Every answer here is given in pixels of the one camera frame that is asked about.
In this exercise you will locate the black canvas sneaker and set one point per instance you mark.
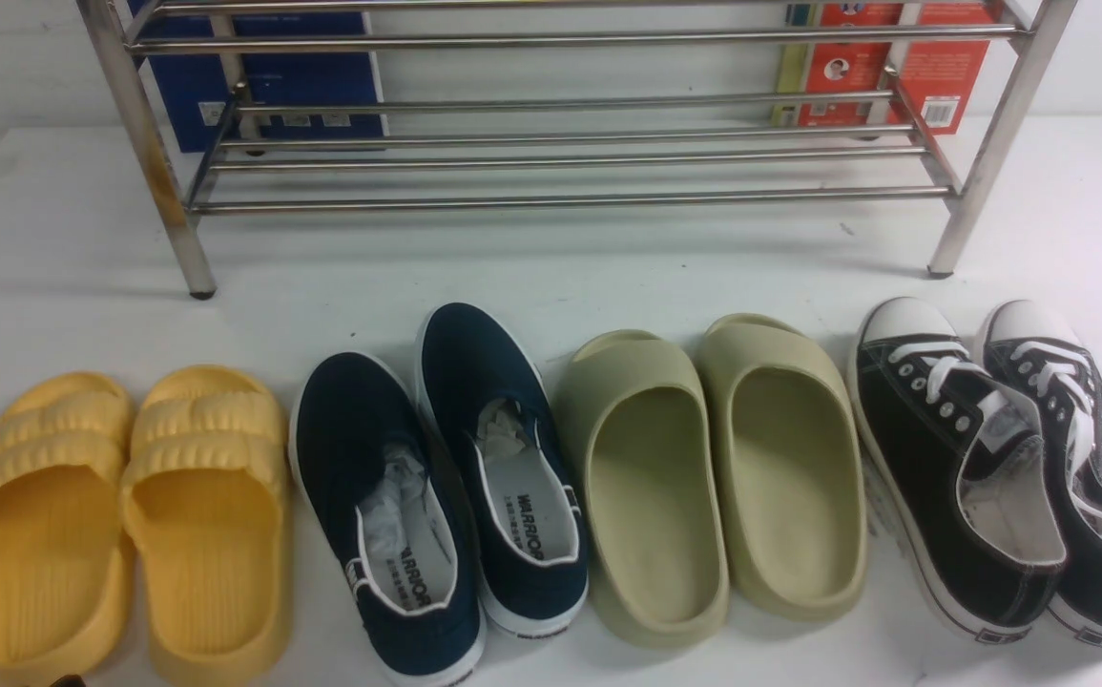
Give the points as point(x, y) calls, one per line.
point(1032, 349)
point(962, 459)

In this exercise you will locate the steel shoe rack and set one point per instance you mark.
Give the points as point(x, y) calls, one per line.
point(201, 28)

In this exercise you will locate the blue box behind rack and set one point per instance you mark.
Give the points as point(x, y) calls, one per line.
point(194, 88)

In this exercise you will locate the red box behind rack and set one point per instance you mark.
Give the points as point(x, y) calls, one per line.
point(938, 76)

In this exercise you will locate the right navy slip-on shoe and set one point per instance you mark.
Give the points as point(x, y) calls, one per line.
point(486, 402)

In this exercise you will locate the navy slip-on shoe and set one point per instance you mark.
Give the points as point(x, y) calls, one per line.
point(360, 457)
point(486, 402)

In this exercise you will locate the left olive green slipper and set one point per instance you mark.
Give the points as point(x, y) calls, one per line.
point(632, 419)

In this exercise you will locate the olive green slipper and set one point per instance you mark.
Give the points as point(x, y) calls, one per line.
point(632, 419)
point(788, 468)

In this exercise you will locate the left navy slip-on shoe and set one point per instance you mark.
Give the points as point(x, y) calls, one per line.
point(360, 457)

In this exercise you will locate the right olive green slipper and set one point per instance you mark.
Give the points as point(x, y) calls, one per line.
point(788, 468)

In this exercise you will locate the right yellow slipper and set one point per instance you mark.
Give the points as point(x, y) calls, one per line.
point(206, 500)

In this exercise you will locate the yellow slipper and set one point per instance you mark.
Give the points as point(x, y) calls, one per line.
point(206, 500)
point(67, 566)

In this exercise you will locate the left yellow slipper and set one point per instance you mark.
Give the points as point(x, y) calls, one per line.
point(67, 566)

